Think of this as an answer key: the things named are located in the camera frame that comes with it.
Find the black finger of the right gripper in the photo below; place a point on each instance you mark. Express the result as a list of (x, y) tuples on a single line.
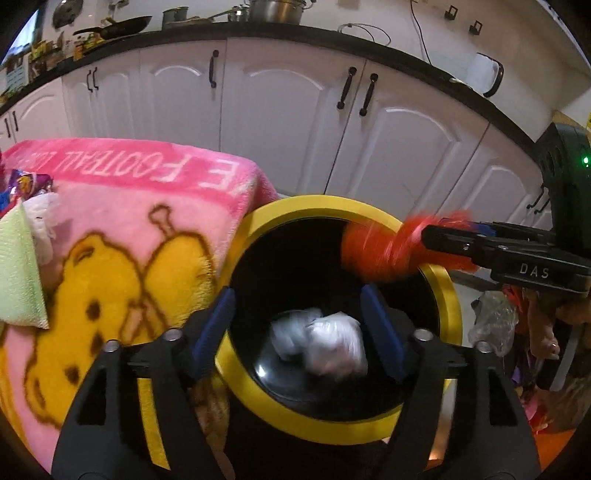
[(466, 239)]

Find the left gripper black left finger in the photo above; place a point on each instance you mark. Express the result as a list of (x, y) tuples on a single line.
[(103, 436)]

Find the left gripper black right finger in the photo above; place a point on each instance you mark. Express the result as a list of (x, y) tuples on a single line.
[(489, 438)]

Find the red wrapper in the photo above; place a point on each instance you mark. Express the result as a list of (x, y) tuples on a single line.
[(378, 254)]

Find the white plastic trash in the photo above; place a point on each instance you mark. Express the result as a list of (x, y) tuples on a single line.
[(329, 346)]

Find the white foam fruit net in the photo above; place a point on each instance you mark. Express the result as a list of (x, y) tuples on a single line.
[(41, 213)]

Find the yellow rimmed black trash bin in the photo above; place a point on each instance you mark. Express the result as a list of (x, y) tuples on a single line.
[(312, 254)]

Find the person's right hand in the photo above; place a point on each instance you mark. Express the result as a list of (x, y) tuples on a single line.
[(559, 330)]

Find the clear plastic bag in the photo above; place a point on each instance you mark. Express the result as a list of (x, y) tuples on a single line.
[(496, 321)]

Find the white electric kettle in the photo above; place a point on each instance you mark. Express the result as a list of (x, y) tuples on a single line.
[(485, 75)]

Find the green cloth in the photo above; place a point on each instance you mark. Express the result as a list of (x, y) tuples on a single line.
[(22, 298)]

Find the pink cartoon bear blanket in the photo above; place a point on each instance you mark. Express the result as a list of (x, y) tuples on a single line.
[(143, 230)]

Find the purple snack wrapper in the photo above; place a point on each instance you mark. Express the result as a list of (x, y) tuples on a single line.
[(23, 185)]

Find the steel stock pot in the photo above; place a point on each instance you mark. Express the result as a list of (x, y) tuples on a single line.
[(278, 11)]

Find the black wok pan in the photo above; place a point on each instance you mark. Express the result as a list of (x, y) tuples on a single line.
[(119, 29)]

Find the round metal pot lid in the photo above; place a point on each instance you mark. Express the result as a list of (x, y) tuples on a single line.
[(66, 12)]

